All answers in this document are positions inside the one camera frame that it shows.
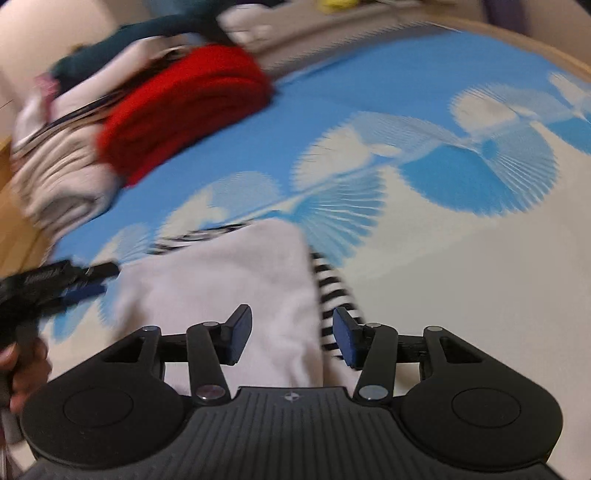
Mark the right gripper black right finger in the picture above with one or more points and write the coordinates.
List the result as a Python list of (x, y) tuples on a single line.
[(365, 346)]

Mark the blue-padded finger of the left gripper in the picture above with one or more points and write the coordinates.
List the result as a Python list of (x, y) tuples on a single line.
[(70, 299)]

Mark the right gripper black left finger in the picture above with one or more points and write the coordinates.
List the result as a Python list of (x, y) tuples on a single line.
[(221, 342)]

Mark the black white striped garment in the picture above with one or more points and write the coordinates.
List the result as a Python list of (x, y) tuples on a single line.
[(291, 289)]

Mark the person's left hand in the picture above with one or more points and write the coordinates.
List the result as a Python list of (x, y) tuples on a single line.
[(27, 376)]

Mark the wooden headboard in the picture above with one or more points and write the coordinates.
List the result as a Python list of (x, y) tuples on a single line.
[(22, 245)]

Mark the white folded quilt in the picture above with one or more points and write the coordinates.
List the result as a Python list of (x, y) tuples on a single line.
[(59, 181)]

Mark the blue white patterned bedsheet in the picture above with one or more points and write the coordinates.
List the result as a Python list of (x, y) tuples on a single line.
[(444, 175)]

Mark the red folded blanket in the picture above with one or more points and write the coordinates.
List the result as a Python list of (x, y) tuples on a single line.
[(211, 88)]

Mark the teal shark plush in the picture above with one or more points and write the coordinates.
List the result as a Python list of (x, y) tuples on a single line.
[(196, 17)]

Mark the yellow plush toys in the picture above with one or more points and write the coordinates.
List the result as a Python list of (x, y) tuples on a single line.
[(335, 6)]

